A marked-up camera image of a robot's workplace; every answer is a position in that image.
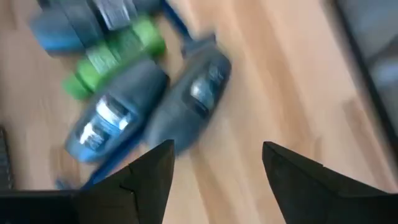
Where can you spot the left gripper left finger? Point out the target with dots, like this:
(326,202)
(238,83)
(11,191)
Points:
(136,193)

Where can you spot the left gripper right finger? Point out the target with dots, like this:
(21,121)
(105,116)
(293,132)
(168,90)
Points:
(314,196)

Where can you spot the small green bottle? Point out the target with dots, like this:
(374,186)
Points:
(85,76)
(149,35)

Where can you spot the black mesh plastic basket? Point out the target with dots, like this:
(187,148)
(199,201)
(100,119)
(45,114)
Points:
(4,161)

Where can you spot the black aluminium table frame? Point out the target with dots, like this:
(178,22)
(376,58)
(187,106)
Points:
(367,77)

